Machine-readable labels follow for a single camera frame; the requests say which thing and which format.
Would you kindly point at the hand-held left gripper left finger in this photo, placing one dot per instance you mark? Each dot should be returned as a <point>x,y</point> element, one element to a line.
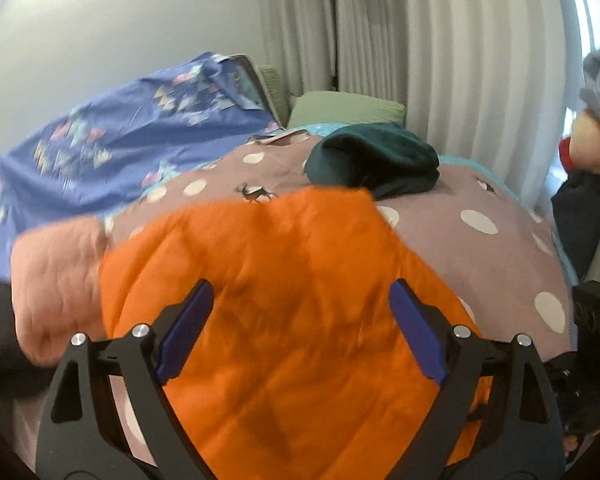
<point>182,342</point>

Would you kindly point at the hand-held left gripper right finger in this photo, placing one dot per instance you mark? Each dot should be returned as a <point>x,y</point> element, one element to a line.
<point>420,335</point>

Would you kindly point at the orange down jacket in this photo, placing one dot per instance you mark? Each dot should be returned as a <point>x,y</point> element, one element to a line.
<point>290,285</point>

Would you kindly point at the mauve dotted bedsheet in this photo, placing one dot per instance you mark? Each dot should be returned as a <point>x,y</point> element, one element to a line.
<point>470,250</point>

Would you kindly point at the dark cloth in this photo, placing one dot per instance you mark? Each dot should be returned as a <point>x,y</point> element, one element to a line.
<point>582,220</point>

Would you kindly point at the pink quilted blanket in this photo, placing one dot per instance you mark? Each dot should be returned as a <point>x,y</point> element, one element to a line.
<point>55,280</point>

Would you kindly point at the dark green garment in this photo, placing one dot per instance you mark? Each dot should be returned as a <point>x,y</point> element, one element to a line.
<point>375,162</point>

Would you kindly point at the black jacket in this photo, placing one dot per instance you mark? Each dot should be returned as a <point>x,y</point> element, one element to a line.
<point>0,340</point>

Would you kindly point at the blue tree-print sheet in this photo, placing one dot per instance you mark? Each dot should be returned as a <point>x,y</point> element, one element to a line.
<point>115,145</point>

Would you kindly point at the green pillow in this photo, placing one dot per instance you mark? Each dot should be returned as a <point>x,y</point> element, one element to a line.
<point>345,107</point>

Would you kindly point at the green ribbed headboard cushion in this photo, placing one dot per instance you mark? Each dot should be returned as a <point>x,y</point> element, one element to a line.
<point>275,95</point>

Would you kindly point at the dark patterned cushion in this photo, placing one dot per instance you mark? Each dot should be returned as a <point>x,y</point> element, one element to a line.
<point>252,82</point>

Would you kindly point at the white pleated curtain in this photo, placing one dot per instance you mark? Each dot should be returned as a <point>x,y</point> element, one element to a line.
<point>455,60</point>

